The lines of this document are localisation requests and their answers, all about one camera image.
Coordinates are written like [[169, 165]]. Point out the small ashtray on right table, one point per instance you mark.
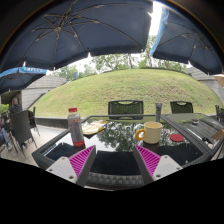
[[195, 121]]

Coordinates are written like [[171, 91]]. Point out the grey umbrella pole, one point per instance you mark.
[[158, 111]]

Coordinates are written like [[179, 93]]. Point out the wicker chair on left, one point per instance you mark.
[[21, 127]]

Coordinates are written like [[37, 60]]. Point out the seated person on left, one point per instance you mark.
[[15, 107]]

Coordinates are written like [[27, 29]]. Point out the cream mug with yellow handle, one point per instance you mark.
[[150, 133]]

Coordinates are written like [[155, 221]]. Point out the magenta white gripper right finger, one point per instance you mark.
[[153, 166]]

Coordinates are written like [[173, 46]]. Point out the black lattice chair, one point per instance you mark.
[[181, 107], [130, 109]]

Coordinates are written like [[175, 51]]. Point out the plastic bottle with red cap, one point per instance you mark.
[[75, 126]]

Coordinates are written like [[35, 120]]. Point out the large navy parasol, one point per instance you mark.
[[66, 31]]

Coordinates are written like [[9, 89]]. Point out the glass top wicker table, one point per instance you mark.
[[114, 166]]

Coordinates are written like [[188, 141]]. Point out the right navy parasol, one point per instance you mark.
[[179, 40]]

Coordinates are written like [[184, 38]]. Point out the blue parasol far left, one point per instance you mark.
[[19, 78]]

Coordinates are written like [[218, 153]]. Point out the neighbouring wicker table right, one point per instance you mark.
[[209, 132]]

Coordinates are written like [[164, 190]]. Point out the red round coaster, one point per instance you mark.
[[176, 137]]

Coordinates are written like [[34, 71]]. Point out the black lattice chair centre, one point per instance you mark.
[[130, 109]]

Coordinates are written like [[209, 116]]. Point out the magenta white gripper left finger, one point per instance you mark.
[[76, 167]]

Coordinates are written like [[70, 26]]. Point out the black lattice chair right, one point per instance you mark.
[[181, 107]]

